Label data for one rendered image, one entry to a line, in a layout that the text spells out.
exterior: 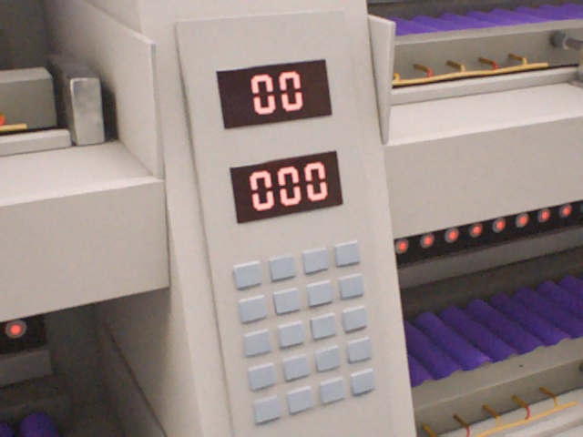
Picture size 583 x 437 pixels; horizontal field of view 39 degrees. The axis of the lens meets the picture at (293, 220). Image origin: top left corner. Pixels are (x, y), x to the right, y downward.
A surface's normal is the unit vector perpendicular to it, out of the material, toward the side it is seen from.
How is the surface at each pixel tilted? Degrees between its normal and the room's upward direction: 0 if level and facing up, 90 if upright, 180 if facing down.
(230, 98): 90
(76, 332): 90
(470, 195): 108
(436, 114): 18
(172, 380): 90
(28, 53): 90
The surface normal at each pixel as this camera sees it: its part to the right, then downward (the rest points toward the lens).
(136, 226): 0.44, 0.36
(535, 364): 0.01, -0.92
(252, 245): 0.42, 0.06
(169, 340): -0.90, 0.17
